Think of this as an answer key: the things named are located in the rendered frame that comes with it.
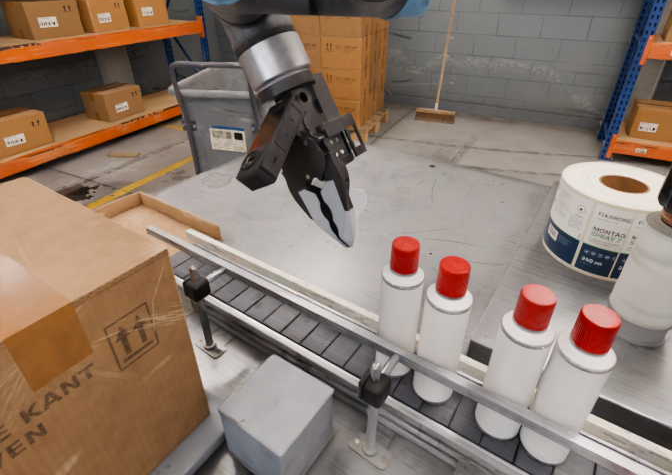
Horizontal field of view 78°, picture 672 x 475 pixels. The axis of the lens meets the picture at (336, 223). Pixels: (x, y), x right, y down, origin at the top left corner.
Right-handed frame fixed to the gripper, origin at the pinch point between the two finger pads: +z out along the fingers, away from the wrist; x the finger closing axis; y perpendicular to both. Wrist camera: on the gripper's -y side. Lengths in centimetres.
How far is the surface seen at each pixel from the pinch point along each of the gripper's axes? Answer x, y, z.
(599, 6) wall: 22, 435, -12
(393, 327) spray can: -2.8, -1.2, 12.1
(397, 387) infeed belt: 0.8, -1.5, 21.6
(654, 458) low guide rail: -24.6, 4.4, 32.7
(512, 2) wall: 84, 425, -49
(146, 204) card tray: 72, 12, -15
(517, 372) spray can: -16.6, -1.6, 17.1
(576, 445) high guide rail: -20.5, -3.2, 24.1
